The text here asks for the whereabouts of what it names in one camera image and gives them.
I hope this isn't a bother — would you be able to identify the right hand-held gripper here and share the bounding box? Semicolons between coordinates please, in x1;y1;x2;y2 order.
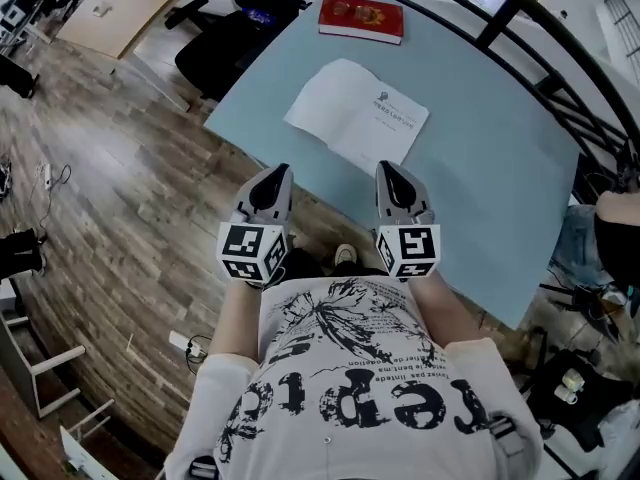
375;160;442;280

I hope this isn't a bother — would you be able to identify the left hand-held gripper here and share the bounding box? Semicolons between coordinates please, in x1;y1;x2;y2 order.
216;163;295;288

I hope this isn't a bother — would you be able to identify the white and yellow paperback book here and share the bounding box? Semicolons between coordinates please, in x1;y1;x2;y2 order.
282;57;431;167

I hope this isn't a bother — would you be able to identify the person's left forearm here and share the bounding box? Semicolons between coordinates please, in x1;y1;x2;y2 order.
205;278;267;369

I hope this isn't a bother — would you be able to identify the person's right forearm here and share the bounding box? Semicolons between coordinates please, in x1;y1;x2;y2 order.
410;269;495;355

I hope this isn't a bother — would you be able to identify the thick red hardcover book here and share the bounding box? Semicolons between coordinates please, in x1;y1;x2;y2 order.
317;0;405;46

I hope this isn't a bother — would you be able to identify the person's light shoe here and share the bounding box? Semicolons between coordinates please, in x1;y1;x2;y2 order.
333;243;359;270

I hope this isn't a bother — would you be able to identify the black office chair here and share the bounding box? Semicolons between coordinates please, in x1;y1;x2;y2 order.
163;0;317;103

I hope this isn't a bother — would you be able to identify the person's white printed shirt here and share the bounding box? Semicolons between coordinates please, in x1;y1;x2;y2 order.
163;275;545;480

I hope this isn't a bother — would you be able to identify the black metal railing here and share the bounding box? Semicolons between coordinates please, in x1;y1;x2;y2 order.
299;0;640;184

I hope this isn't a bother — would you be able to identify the light wooden desk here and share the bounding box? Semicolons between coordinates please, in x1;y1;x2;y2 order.
53;0;214;61

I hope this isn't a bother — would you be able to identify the white cup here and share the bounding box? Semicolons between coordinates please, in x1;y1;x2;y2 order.
560;367;587;392
552;384;580;406

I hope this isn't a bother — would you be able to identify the black floor equipment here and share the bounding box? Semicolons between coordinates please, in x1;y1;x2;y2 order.
0;226;50;278

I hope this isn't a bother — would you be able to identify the black bag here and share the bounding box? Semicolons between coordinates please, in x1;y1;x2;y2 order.
523;348;637;453

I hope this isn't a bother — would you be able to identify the black window grille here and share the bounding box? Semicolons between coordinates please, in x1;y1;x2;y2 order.
601;0;640;60

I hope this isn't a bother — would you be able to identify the white metal rack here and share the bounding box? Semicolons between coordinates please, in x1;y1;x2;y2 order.
0;310;87;420

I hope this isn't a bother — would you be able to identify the grey harness strap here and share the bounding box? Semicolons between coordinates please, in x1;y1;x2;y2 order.
188;456;220;480
488;414;527;460

